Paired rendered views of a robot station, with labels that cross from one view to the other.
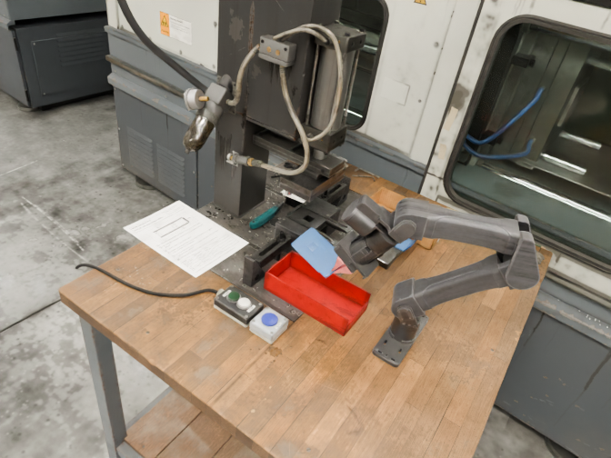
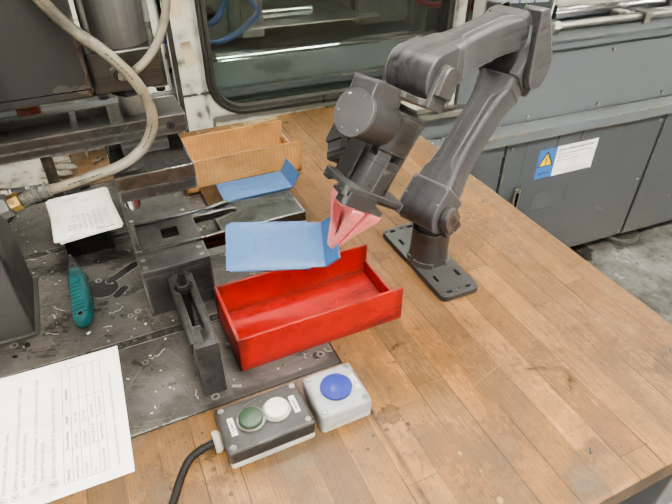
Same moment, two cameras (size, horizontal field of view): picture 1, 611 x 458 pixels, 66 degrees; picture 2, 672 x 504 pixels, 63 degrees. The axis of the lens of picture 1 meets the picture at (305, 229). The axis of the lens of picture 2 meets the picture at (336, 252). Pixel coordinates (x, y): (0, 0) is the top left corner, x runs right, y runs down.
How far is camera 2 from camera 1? 71 cm
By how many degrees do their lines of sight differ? 42
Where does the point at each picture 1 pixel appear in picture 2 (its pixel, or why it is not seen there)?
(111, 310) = not seen: outside the picture
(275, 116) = (21, 68)
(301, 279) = (260, 313)
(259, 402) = (484, 482)
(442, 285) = (467, 148)
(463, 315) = not seen: hidden behind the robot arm
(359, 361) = (451, 320)
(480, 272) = (496, 97)
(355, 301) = (347, 273)
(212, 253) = (92, 415)
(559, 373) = not seen: hidden behind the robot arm
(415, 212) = (438, 51)
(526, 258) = (545, 37)
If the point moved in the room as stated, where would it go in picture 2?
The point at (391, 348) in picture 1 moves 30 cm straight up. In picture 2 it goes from (448, 278) to (478, 99)
